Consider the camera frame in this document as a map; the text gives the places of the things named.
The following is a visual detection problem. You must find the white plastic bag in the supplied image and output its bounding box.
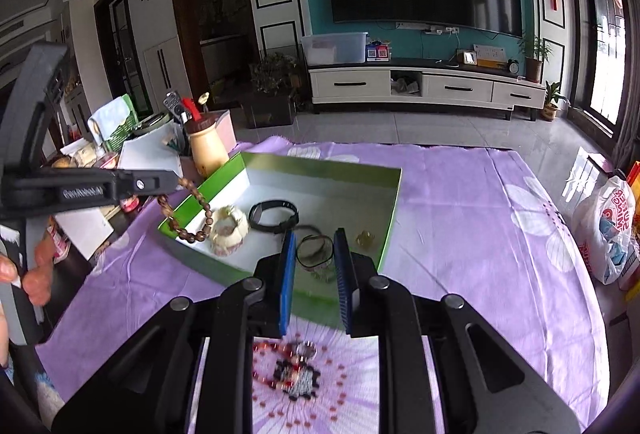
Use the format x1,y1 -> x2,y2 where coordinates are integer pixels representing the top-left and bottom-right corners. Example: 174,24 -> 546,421
572,174 -> 637,285

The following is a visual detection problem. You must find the sparkly beaded bracelet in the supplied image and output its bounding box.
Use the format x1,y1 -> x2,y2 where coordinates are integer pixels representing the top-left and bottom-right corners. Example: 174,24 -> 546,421
277,359 -> 321,401

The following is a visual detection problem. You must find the white tv cabinet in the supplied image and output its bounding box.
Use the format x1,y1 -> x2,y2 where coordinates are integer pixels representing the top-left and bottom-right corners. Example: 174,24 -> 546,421
307,58 -> 547,121

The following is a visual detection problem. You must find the white paper sheet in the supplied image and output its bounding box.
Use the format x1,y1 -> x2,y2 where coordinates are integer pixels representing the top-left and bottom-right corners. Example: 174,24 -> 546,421
117,129 -> 183,175

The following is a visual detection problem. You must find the pen holder with pens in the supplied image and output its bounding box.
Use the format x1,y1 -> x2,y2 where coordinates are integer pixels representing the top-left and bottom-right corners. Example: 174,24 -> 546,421
167,123 -> 191,157

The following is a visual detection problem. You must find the tall potted plant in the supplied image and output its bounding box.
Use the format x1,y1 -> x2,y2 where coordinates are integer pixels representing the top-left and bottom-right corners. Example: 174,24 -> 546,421
517,34 -> 553,84

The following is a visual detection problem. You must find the green carton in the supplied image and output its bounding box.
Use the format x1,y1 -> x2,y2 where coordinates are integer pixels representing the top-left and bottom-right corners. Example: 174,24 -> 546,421
87,94 -> 141,152

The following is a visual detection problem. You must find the white power strip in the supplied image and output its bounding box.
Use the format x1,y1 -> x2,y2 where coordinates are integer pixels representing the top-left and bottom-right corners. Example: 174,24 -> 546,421
395,22 -> 461,36

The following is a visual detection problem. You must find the small potted plant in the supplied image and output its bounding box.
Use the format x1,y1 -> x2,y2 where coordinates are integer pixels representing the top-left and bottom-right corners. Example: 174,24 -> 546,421
542,80 -> 571,121

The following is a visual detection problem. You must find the purple floral cloth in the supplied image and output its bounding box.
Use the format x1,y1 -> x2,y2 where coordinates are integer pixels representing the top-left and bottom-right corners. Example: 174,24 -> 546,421
37,136 -> 611,434

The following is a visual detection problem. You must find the brown wooden bead bracelet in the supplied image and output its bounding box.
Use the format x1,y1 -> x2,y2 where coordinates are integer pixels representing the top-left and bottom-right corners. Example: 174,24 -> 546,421
157,177 -> 214,244

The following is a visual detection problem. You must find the translucent storage box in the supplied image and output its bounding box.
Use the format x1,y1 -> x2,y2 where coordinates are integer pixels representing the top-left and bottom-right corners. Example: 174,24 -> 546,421
301,32 -> 368,66

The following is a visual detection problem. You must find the red bead bracelet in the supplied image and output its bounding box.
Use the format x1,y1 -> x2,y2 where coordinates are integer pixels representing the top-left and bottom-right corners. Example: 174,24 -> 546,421
252,341 -> 301,390

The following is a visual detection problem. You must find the black remote control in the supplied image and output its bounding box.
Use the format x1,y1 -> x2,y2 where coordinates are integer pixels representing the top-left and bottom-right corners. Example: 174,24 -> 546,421
162,91 -> 186,125

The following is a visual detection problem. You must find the yellow bear bottle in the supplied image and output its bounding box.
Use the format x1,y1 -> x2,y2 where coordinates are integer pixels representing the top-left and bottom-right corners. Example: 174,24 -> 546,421
182,91 -> 231,180

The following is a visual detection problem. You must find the green cardboard box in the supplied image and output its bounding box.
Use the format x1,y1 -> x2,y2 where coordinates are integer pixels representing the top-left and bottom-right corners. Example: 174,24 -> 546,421
158,152 -> 403,331

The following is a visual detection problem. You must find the orange bag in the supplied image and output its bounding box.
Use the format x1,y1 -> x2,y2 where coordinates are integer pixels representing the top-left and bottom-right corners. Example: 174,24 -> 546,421
625,161 -> 640,302

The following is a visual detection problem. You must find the pink bead bracelet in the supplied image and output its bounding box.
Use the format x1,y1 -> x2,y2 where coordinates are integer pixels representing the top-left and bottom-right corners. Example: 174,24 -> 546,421
215,234 -> 242,256

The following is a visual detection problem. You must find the cream white watch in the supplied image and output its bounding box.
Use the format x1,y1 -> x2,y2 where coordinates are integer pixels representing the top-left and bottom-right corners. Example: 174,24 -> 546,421
209,205 -> 250,258

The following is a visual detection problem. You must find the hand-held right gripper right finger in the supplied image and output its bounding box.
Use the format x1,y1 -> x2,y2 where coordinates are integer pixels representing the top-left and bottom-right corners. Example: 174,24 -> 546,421
333,227 -> 585,434

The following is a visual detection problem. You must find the dark leafy plant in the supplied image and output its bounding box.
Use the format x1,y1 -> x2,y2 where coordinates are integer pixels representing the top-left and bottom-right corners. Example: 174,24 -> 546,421
242,53 -> 301,129

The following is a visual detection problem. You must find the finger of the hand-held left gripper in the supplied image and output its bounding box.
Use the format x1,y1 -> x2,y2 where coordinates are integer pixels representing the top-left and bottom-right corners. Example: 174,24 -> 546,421
117,168 -> 185,201

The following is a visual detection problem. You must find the black band watch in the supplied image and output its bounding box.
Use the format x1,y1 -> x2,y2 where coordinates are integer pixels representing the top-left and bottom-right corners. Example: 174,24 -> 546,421
248,199 -> 299,233

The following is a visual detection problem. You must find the person's left hand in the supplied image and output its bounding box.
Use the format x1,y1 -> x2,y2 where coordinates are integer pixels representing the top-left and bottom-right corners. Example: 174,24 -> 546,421
0,234 -> 57,367

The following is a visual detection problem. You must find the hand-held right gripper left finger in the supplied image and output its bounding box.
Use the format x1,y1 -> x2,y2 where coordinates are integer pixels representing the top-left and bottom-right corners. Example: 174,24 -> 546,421
50,228 -> 298,434

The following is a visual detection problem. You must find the round tin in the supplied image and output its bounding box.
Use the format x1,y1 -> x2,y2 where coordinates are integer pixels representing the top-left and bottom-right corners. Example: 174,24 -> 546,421
131,113 -> 168,135

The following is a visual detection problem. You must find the black bangle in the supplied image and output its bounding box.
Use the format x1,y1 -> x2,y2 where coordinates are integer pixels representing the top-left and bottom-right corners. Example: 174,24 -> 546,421
296,235 -> 335,270

